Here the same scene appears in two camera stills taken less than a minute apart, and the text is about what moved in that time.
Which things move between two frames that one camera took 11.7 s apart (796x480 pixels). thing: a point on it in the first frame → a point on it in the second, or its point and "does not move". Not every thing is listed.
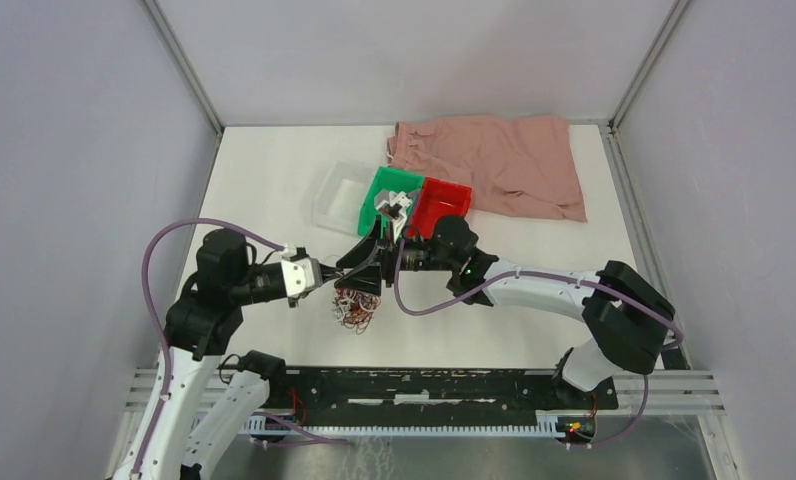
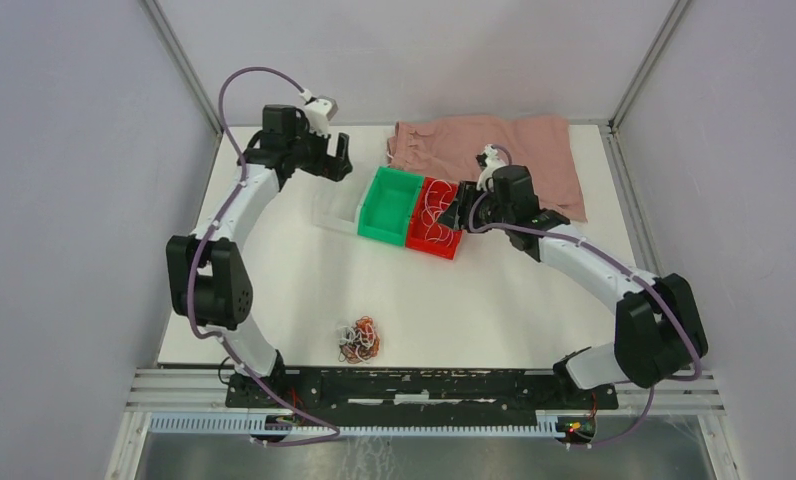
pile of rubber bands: x=355 y=309 → x=360 y=342
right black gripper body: x=416 y=256 → x=487 y=211
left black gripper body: x=294 y=296 → x=311 y=152
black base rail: x=437 y=396 does not move
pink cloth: x=511 y=163 does not move
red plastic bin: x=438 y=200 does not move
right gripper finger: x=365 y=249 → x=458 y=214
